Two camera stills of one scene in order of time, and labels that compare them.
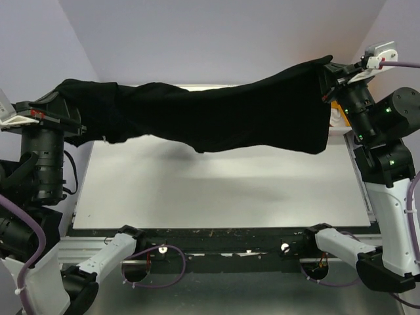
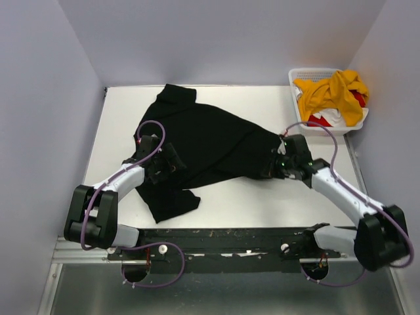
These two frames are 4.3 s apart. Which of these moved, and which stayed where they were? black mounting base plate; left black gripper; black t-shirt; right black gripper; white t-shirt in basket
Moved: black t-shirt; left black gripper; right black gripper
Stayed: white t-shirt in basket; black mounting base plate
